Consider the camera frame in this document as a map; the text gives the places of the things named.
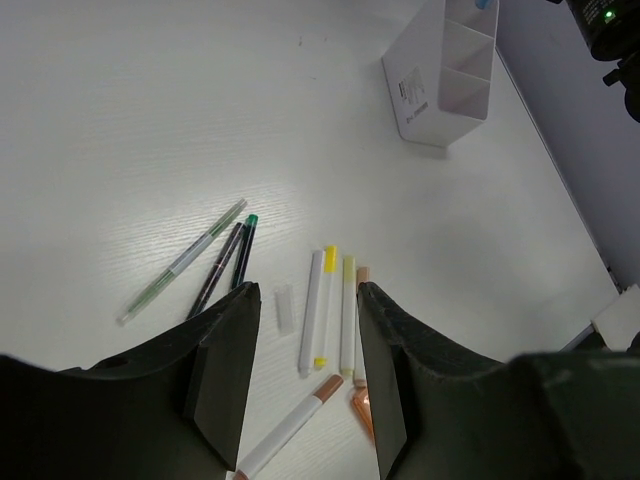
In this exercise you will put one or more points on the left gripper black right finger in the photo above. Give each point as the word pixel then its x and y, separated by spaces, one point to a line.
pixel 443 411

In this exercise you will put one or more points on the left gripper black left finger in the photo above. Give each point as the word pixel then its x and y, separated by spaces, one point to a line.
pixel 171 408

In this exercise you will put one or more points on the orange correction tape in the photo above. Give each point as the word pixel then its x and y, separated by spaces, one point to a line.
pixel 360 404

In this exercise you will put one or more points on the white marker plain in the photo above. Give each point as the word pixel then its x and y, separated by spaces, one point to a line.
pixel 306 357

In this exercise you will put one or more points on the white marker pale yellow cap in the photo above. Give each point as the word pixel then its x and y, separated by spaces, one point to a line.
pixel 347 354

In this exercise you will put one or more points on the blue correction tape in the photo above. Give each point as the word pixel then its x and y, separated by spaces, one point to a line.
pixel 484 4

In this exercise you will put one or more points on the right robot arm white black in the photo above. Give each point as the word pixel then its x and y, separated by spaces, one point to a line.
pixel 610 29

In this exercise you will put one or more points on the clear pen cap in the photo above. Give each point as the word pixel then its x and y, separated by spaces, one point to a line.
pixel 285 309

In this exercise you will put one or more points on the dark green capped pen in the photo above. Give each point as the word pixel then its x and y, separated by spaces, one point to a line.
pixel 239 273

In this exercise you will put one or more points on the black patterned pen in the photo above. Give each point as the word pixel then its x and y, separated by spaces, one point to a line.
pixel 216 270

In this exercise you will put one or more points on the clear green gel pen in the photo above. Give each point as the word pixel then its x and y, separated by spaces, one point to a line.
pixel 179 265

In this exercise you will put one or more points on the white divided organizer box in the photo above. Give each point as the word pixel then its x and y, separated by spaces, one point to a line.
pixel 439 71

